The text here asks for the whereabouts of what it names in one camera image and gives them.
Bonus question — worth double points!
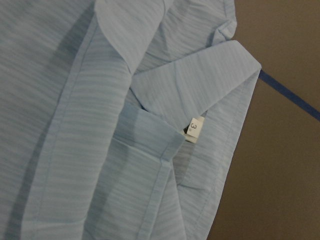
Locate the light blue button-up shirt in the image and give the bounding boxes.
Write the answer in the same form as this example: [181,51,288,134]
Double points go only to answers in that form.
[0,0,261,240]

